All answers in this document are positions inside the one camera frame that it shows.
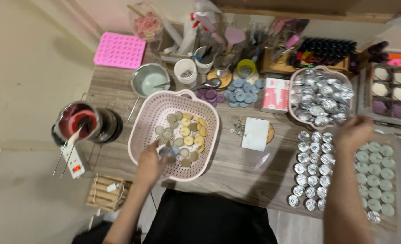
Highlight brown cardboard shelf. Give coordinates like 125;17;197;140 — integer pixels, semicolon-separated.
211;0;401;25

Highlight wooden organiser with tools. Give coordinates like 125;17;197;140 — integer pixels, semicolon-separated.
248;18;311;75

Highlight metal pot with red wax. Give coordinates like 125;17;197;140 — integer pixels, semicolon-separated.
56;101;103;141

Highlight jar with yellow rim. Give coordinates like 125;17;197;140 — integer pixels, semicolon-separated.
233;59;259;85

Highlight wooden rack of black bottles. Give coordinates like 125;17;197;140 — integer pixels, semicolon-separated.
289;37;358;74

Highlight wooden slat crate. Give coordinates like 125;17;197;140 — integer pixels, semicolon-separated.
86;175;133;213

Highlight metal pitcher with pale wax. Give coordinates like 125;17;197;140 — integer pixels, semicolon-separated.
127;63;171;123

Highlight pink silicone mould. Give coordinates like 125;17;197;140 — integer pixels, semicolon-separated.
93;32;147;70

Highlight round wooden board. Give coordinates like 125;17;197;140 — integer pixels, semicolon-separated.
207;69;233;90

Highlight glass jar with pink pieces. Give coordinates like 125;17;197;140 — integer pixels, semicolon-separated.
129;2;164;43

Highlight heap of empty foil cups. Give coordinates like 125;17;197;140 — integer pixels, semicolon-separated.
291;69;354;127

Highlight person's left hand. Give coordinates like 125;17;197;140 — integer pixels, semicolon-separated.
135;140;170;182

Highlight pink basket with handles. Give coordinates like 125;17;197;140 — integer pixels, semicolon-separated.
288;65;356;131

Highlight round wooden coaster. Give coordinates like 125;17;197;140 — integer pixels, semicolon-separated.
266;122;275;145

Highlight small foil candle cup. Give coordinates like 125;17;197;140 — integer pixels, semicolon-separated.
159;146;181;158

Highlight person's black clothing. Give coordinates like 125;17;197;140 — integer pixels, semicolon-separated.
71;188;279;244

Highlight white card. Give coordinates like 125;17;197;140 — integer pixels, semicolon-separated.
241;117;271;152

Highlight pile of metal wick tabs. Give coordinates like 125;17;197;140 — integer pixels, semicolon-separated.
230;120;248;137

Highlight grey tray of candles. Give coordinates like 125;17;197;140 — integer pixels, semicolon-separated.
357;62;401;129

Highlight clear glass cup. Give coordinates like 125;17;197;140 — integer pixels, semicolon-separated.
213;54;234;79

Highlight metal pot handle wires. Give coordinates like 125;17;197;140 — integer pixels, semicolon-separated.
52;134;76;179

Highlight rows of foil cups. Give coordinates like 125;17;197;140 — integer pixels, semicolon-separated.
287;131;336;212

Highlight pink perforated plastic basket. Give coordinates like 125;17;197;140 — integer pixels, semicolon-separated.
128;89;221;182

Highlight person's right hand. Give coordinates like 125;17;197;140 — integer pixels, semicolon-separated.
334;115;376;154

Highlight pink silicone spatula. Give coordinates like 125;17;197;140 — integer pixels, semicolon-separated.
224;26;247;55

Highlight dark purple bottles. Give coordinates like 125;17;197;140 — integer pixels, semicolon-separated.
365;40;390;65

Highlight white spray bottle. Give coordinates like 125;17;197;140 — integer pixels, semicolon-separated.
186;10;209;56

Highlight white power strip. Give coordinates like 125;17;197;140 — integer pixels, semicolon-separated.
60;141;86;180

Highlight pink pen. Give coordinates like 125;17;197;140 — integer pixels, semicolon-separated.
253;152;271;171

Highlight pile of purple wax discs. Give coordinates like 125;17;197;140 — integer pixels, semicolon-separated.
196;88;226;108

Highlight metal spoon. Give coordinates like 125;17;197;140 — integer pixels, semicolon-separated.
191;78;223;92

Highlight pile of tan wax discs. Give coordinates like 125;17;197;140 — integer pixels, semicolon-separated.
154;111;209;168

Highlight pile of blue wax discs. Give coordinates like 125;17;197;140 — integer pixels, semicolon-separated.
224;77;265;108

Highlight white cup with tools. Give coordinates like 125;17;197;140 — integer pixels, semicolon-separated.
193;46;217;76

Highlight pink and white box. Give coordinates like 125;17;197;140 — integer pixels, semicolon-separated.
260;77;291;115

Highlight black hot plate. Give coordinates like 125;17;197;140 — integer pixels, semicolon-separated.
96;108;123;145

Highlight rows of pale green candles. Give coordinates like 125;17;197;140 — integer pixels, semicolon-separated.
354;141;396;225

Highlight white stirring stick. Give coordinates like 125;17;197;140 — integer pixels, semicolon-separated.
66;123;87;150

